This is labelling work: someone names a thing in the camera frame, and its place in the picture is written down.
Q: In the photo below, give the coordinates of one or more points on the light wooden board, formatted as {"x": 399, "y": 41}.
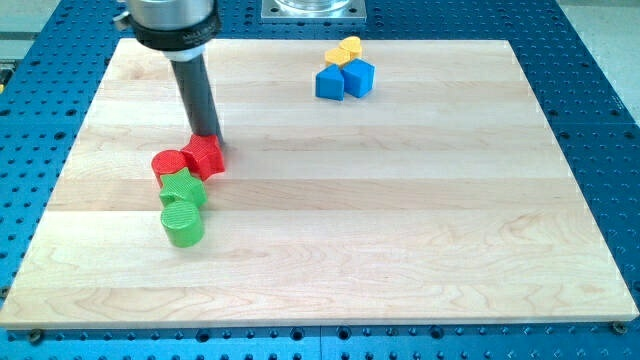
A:
{"x": 441, "y": 197}

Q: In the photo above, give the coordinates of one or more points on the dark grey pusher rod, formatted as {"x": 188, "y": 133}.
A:
{"x": 196, "y": 94}

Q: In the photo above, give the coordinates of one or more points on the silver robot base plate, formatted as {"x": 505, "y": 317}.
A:
{"x": 290, "y": 11}

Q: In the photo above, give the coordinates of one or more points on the yellow heart block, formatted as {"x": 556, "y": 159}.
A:
{"x": 353, "y": 46}

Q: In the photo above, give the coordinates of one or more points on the red star block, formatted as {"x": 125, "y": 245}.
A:
{"x": 204, "y": 156}

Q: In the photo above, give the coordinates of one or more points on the blue triangle block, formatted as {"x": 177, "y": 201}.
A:
{"x": 329, "y": 83}

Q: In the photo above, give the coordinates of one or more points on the red cylinder block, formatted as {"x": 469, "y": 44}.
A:
{"x": 167, "y": 162}

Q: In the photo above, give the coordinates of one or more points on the green cylinder block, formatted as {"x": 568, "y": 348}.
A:
{"x": 182, "y": 223}

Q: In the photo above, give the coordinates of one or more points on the yellow pentagon block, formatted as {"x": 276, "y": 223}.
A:
{"x": 337, "y": 56}

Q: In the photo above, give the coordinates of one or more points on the green star block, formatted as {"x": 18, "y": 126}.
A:
{"x": 182, "y": 186}

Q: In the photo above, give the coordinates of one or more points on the blue cube block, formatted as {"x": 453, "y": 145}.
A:
{"x": 358, "y": 77}

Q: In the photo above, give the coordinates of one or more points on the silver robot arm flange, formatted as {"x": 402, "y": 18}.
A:
{"x": 180, "y": 29}

